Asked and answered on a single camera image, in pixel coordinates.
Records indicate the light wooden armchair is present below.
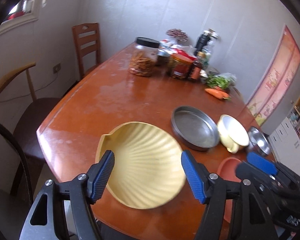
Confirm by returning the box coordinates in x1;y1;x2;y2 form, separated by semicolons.
0;62;61;162

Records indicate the white shelf cabinet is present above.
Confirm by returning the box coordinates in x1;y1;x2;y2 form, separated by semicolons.
268;97;300;176

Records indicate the black thermos bottle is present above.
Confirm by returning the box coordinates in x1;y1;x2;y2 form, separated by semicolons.
194;30;211;56

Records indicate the pink cartoon door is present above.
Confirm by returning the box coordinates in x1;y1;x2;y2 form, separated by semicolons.
247;26;300;126

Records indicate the front carrot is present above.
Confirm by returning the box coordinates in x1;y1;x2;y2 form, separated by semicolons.
205;88;225;100

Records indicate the red food package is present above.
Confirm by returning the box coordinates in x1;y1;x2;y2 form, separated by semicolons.
175;48;196;61

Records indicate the dried flower bunch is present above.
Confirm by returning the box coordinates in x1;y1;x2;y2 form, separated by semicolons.
166;29;189;42

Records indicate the steel bowl at back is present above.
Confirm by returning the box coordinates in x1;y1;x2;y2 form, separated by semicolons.
155;49;170;67

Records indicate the carrot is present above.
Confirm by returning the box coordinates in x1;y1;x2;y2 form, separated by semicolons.
215;87;231;100
205;88;225;100

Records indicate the red-labelled sauce jar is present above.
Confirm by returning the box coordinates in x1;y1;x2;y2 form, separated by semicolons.
170;54;193;80

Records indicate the orange plastic plate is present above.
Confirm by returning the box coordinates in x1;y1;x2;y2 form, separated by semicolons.
217;157;241;223

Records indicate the dark sauce bottle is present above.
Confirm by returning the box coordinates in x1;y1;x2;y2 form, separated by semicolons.
188;51;205;82

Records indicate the black cable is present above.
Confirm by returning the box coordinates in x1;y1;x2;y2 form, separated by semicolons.
0;117;33;207

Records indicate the yellow bowl with handle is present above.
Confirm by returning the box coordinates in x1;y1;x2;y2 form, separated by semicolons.
217;114;250;154

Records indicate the small steel bowl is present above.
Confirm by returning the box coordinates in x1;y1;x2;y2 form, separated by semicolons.
245;126;272;157

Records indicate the yellow shell-shaped plate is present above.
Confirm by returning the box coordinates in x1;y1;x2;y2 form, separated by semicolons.
95;121;186;210

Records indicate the bag of green vegetables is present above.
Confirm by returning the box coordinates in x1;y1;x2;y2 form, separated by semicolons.
206;73;237;90

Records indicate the clear jar black lid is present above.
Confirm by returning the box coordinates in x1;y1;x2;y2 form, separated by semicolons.
129;37;160;77

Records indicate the clear green water bottle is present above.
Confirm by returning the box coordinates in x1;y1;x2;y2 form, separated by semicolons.
202;40;214;69

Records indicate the window with white frame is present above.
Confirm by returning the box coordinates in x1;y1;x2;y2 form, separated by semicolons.
0;0;41;35

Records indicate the wall power socket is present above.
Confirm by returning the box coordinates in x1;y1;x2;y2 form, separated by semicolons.
53;63;61;74

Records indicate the round metal pan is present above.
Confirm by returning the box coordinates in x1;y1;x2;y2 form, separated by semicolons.
171;106;219;152

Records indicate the rear carrot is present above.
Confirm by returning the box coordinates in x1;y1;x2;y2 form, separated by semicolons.
215;87;231;100

